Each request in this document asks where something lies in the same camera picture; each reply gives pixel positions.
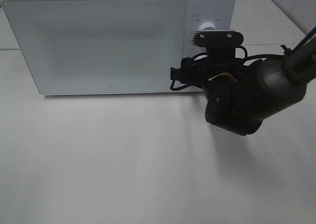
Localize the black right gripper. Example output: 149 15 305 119
169 55 237 86

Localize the white microwave door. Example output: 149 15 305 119
3 0 186 95

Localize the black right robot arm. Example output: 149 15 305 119
170 30 316 136

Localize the upper white microwave knob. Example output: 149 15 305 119
197 21 218 31

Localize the white microwave oven body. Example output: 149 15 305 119
4 0 236 95

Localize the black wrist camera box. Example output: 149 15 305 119
191 30 244 62

